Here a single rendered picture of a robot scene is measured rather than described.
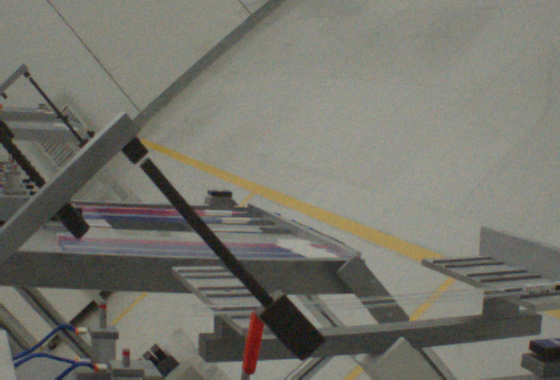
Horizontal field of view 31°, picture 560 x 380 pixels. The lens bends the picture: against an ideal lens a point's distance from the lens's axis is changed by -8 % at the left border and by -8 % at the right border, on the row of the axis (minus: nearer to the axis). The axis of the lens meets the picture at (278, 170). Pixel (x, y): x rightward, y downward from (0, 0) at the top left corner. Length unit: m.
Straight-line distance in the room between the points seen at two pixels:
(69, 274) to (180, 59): 6.86
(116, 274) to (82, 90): 6.69
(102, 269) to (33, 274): 0.12
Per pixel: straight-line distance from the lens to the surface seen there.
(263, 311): 0.66
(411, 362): 1.37
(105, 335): 0.86
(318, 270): 1.83
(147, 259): 1.75
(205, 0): 8.59
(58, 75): 8.37
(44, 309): 2.47
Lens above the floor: 1.44
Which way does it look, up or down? 16 degrees down
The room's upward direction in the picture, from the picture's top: 40 degrees counter-clockwise
